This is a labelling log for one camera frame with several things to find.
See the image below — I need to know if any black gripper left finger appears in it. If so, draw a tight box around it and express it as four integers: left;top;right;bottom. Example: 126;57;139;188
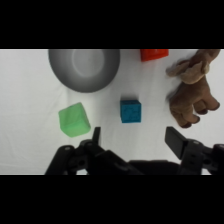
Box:
44;126;141;176

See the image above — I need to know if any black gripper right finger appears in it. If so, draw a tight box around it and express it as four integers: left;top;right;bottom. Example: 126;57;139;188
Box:
164;126;224;176

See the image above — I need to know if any brown plush deer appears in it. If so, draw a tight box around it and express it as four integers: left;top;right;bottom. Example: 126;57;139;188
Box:
165;49;222;129

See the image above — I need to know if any grey bowl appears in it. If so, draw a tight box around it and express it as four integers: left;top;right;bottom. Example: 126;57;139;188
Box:
48;49;121;94

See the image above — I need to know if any green foam block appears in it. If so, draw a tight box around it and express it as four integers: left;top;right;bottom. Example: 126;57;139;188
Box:
58;101;92;139

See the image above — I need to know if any blue cube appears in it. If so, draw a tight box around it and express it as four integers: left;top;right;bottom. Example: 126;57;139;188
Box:
119;99;143;124

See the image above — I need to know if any red cube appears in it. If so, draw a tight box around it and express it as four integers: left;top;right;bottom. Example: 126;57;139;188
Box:
139;49;170;63

